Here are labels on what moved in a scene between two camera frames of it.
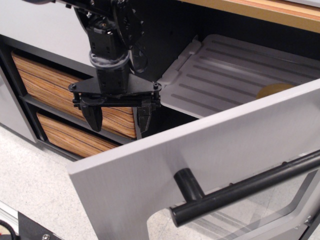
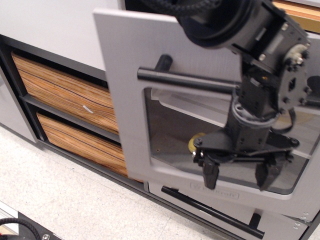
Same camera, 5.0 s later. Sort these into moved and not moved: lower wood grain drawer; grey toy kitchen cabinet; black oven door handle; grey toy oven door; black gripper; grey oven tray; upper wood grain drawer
Moved: black oven door handle; grey toy oven door; black gripper; grey oven tray
Not moved: lower wood grain drawer; grey toy kitchen cabinet; upper wood grain drawer
